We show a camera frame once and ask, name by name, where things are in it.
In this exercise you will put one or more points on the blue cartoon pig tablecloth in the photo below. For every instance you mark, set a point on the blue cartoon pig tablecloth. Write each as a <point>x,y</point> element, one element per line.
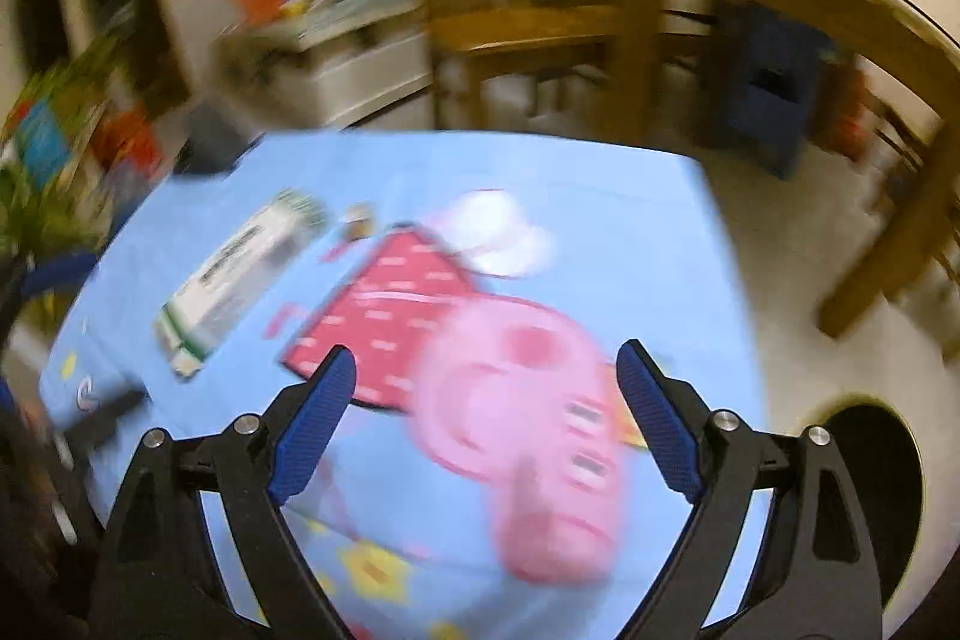
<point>525,235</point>

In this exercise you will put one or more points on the red gift box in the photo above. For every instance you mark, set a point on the red gift box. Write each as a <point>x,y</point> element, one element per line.
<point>129,144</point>

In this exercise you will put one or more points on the small brown bottle cap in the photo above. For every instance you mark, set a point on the small brown bottle cap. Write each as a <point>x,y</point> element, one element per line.
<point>360,221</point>

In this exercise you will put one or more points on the wooden slat-back chair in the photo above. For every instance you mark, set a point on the wooden slat-back chair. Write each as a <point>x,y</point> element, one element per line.
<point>525,25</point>

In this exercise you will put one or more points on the white green carton box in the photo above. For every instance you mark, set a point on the white green carton box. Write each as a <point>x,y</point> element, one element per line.
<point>232,280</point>

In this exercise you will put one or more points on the wooden dining table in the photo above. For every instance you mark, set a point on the wooden dining table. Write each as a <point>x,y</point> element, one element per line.
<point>787,10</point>

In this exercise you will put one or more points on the green potted plant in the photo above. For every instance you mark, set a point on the green potted plant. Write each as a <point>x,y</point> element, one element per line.
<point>52,205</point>

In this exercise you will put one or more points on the black round trash bin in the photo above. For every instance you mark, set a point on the black round trash bin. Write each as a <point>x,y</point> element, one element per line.
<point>877,490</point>

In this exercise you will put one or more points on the blue plastic stool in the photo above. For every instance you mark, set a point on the blue plastic stool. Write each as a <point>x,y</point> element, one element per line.
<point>765,85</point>

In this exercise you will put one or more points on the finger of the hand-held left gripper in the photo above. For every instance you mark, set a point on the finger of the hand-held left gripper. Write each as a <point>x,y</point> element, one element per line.
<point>56,272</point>
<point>105,419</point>

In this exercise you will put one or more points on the black phone stand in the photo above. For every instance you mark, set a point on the black phone stand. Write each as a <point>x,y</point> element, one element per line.
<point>217,141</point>

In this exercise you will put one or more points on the white coffee table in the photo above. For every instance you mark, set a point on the white coffee table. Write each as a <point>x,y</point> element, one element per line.
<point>337,55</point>

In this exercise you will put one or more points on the blue printed box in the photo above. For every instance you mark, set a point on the blue printed box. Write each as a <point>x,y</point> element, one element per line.
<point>43,132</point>

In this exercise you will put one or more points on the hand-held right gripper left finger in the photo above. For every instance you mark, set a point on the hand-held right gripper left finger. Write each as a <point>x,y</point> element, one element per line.
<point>315,422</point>

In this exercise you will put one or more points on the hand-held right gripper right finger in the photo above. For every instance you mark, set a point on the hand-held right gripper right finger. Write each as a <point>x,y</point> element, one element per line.
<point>660,422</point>

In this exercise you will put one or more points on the dark doorway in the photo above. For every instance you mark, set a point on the dark doorway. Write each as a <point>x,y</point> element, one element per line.
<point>127,10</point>

